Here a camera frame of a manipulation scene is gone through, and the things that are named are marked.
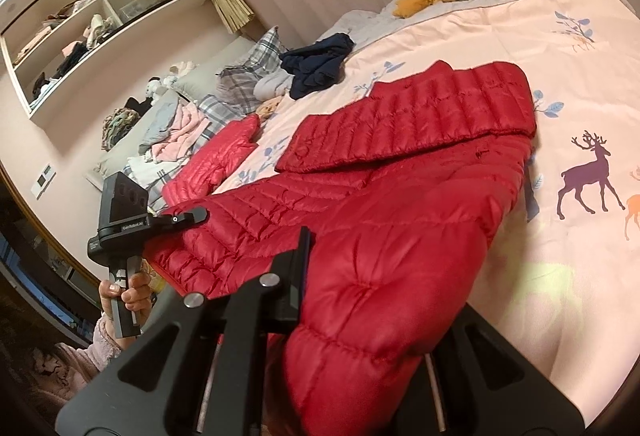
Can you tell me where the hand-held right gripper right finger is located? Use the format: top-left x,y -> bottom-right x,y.
400,303 -> 586,436

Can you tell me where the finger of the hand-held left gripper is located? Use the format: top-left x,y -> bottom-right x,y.
149,206 -> 210,233

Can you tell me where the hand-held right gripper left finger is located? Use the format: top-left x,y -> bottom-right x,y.
57,226 -> 316,436

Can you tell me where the person's left forearm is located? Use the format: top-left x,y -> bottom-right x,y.
55,316 -> 126,397

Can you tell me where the pink clothes pile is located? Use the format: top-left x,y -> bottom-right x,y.
150,103 -> 211,164

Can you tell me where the person's left hand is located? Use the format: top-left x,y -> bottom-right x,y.
98,268 -> 153,347

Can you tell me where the white cloth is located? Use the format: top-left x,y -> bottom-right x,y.
125,156 -> 166,189

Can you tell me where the light red down jacket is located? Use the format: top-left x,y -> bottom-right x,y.
162,114 -> 261,207

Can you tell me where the dark patterned bag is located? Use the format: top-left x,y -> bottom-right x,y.
102,108 -> 141,152

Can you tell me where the grey garment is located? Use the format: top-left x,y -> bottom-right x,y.
140,93 -> 181,154

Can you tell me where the small plaid pillow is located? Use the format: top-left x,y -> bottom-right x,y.
197,93 -> 246,132

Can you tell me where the small orange doll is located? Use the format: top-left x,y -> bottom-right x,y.
257,96 -> 283,119

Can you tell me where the beige pillow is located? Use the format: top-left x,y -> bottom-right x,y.
172,36 -> 271,102

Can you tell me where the grey cloth bundle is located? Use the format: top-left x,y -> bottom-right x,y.
253,72 -> 295,99

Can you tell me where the large plaid pillow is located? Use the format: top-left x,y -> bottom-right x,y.
216,27 -> 288,117

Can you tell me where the navy blue garment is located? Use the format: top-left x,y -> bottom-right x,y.
280,33 -> 355,99

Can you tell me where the grey bed sheet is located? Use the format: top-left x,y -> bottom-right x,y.
327,0 -> 596,54

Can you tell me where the pink printed deer blanket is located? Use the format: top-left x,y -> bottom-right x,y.
210,0 -> 640,427

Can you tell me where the white wall switch panel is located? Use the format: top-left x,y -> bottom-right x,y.
31,163 -> 57,200

